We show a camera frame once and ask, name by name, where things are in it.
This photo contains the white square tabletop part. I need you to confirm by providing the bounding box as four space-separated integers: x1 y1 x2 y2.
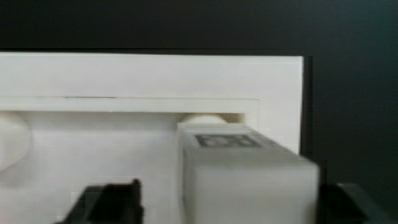
0 53 304 224

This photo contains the white leg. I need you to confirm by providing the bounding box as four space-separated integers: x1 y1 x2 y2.
178 114 320 224

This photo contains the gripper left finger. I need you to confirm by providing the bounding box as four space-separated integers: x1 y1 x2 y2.
56 179 144 224

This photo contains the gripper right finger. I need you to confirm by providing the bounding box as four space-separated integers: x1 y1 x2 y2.
319 183 395 224

